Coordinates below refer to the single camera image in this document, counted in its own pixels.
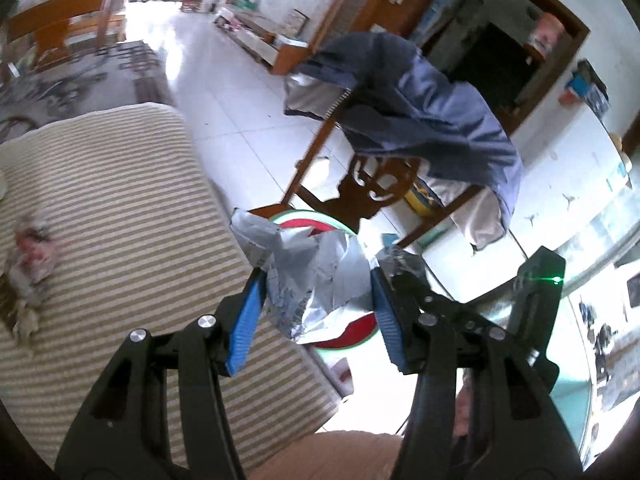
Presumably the carved wooden chair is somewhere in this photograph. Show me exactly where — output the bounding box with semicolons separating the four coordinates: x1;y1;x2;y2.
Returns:
249;85;483;251

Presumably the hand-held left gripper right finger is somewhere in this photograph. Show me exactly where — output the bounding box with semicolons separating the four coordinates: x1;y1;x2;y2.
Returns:
372;270;583;480

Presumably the grey patterned blanket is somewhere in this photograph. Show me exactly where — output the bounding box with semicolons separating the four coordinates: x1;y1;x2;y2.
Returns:
0;40;176;146

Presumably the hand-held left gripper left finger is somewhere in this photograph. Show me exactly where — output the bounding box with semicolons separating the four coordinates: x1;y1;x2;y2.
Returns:
55;272;266;480

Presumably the red bin with green rim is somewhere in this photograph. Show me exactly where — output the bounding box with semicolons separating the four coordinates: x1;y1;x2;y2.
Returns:
267;209;381;361

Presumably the silver foil wrapper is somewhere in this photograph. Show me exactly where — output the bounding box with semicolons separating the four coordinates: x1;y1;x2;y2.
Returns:
231;208;426;345

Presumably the wooden bench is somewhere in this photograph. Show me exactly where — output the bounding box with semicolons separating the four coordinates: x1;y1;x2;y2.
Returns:
4;0;127;72

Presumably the red white crumpled wrapper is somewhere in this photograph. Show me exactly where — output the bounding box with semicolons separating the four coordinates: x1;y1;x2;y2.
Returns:
10;215;63;301

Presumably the green white striped mat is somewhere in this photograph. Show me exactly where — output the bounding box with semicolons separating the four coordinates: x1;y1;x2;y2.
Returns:
0;102;341;466

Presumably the blue printed carton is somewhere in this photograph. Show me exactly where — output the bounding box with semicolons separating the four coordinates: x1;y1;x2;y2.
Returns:
564;59;612;112

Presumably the blue padded jacket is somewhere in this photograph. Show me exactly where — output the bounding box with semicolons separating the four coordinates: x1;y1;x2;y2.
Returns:
283;32;523;252

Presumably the low television cabinet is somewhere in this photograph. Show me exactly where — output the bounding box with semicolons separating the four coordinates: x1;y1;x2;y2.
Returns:
214;5;311;76

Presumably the orange round container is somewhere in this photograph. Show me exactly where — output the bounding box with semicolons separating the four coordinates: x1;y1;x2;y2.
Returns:
529;11;567;57

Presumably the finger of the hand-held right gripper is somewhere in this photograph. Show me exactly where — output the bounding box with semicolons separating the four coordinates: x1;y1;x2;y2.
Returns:
389;266;514;344

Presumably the pile of crumpled wrappers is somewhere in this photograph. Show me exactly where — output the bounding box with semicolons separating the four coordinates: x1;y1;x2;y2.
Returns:
0;260;56;346

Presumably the yellow box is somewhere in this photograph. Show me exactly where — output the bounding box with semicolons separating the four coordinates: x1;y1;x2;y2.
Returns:
404;184;447;217

